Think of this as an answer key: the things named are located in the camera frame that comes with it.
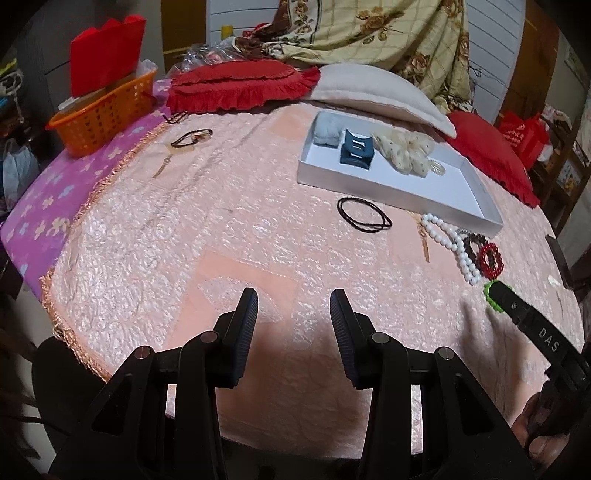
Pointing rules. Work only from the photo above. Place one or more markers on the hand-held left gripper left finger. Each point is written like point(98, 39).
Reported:
point(247, 318)

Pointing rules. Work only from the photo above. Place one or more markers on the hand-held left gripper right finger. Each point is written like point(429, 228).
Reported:
point(339, 323)

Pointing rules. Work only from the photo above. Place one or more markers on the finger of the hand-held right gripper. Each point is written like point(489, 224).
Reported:
point(531, 323)

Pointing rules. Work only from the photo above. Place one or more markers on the white cardboard tray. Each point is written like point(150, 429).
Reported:
point(415, 184)

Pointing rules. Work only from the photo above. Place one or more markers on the person's right hand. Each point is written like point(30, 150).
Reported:
point(535, 445)

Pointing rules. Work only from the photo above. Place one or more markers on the white shell earring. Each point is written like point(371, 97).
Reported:
point(552, 279)

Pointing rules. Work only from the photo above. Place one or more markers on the dark wooden chair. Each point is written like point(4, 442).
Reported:
point(558, 263)

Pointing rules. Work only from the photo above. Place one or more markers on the pink textured blanket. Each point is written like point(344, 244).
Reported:
point(231, 240)

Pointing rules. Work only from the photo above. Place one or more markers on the gold tassel earring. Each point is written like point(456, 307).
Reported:
point(425, 244)
point(164, 167)

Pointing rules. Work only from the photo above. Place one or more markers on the wooden rack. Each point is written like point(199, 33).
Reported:
point(572, 175)

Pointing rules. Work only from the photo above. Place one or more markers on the dark blue hair claw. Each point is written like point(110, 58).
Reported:
point(355, 150)

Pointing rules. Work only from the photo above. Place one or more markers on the cream dotted scrunchie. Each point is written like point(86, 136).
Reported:
point(406, 150)

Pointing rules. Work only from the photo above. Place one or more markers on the red shopping bag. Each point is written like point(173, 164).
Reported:
point(524, 134)

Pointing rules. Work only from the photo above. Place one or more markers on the grey scrunchie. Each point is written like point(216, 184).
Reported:
point(328, 131)

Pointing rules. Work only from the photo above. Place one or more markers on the black hair clip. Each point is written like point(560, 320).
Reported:
point(178, 117)

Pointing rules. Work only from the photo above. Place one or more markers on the beige pillow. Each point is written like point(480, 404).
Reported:
point(369, 90)

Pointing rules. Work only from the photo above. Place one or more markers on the red frilled pillow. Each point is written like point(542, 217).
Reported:
point(240, 83)

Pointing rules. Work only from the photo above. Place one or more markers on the purple flowered sheet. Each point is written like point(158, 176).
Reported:
point(46, 194)

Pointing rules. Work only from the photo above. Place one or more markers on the orange plastic basket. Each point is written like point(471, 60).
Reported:
point(101, 120)

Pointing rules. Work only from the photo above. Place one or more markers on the clear plastic bag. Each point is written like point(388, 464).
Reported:
point(194, 57)

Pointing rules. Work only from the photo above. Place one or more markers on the white plastic bag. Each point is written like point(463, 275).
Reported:
point(18, 166)

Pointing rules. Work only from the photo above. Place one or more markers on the floral quilt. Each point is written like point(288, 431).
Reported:
point(369, 32)

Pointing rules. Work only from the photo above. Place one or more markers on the red paper bag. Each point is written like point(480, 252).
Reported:
point(104, 55)

